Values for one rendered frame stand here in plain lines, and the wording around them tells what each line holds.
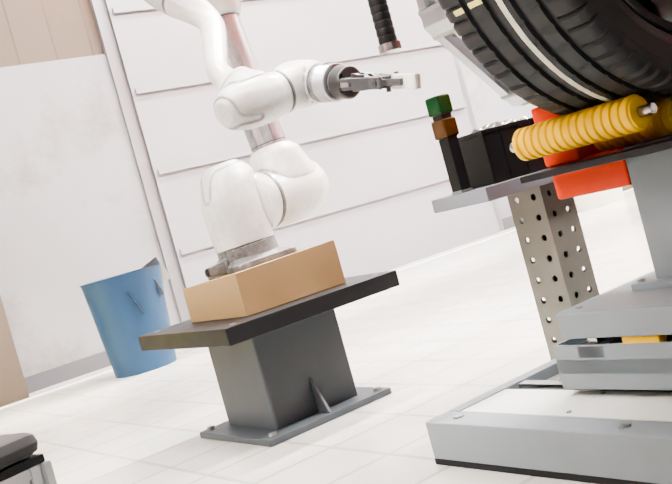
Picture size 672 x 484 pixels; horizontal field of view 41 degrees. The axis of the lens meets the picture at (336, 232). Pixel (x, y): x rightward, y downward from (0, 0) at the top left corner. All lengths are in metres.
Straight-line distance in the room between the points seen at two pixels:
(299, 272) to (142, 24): 3.20
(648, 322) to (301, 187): 1.19
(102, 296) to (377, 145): 2.39
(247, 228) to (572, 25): 1.15
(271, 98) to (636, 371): 0.97
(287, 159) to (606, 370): 1.16
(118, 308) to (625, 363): 2.91
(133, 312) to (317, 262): 1.96
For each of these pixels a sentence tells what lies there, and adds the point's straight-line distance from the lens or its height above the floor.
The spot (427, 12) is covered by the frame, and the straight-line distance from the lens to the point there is 1.53.
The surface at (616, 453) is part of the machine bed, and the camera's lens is 1.39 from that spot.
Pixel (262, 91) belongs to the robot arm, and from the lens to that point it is 1.99.
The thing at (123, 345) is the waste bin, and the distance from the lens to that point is 4.14.
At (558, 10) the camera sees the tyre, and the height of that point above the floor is 0.68.
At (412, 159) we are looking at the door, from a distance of 6.00.
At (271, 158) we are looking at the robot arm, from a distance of 2.40.
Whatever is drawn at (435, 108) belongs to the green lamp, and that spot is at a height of 0.63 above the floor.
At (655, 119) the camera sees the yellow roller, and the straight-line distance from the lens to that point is 1.57.
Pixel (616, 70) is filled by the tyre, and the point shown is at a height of 0.58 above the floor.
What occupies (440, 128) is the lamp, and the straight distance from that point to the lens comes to 1.92.
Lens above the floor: 0.50
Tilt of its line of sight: 2 degrees down
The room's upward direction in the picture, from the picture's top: 15 degrees counter-clockwise
